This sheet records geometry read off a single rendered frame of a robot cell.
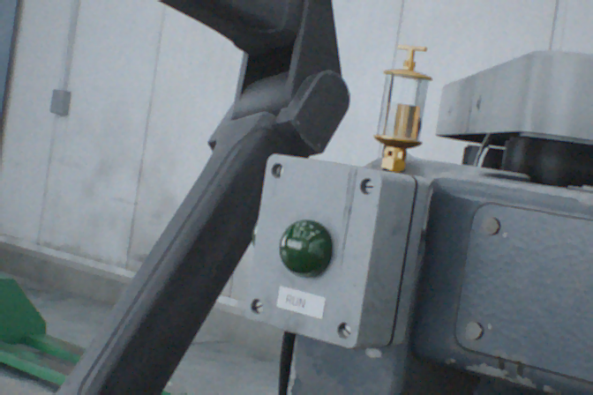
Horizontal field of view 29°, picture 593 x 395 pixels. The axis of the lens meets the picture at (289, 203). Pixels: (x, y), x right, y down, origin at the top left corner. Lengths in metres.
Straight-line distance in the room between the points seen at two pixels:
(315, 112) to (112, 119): 7.56
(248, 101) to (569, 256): 0.43
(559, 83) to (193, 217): 0.30
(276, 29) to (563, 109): 0.30
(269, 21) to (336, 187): 0.35
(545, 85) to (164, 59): 7.46
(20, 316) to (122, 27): 2.85
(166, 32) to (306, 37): 7.24
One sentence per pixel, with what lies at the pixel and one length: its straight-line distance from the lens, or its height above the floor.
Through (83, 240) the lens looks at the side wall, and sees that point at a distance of 8.58.
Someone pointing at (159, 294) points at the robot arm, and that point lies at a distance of 0.82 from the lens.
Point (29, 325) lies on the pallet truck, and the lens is 6.42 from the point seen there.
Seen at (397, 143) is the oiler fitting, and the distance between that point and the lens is 0.65.
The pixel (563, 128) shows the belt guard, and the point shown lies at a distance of 0.70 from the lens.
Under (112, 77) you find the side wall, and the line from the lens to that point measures 8.48.
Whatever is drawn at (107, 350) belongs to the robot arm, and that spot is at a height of 1.18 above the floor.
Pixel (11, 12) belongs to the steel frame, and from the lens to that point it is 9.29.
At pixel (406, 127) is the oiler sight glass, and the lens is 0.65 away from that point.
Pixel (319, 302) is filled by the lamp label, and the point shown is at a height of 1.26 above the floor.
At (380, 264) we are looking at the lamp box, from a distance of 0.57.
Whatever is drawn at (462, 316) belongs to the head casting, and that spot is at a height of 1.26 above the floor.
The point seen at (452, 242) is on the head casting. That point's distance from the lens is 0.60.
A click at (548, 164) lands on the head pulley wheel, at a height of 1.35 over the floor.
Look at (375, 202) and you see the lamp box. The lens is 0.56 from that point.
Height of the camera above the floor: 1.34
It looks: 3 degrees down
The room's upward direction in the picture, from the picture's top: 9 degrees clockwise
